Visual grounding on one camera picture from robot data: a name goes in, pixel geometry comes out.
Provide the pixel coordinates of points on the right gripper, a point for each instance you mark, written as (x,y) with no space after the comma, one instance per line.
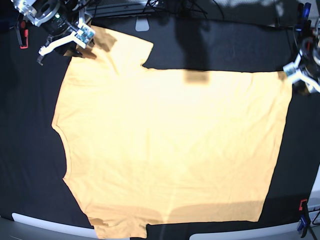
(63,22)

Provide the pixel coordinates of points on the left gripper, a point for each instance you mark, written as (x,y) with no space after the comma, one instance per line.
(308,62)

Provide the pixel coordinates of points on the yellow t-shirt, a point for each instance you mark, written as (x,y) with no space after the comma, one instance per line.
(146,146)

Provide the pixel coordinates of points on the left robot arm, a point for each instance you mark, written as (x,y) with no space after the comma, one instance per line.
(299,87)

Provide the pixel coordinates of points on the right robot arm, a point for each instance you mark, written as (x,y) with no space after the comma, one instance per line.
(40,11)

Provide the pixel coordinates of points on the red black clamp left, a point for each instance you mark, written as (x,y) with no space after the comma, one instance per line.
(22,34)

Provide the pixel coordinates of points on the blue clamp top right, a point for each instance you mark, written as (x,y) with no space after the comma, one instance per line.
(303,12)

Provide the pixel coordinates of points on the red blue clamp bottom right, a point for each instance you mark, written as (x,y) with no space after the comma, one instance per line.
(304,221)

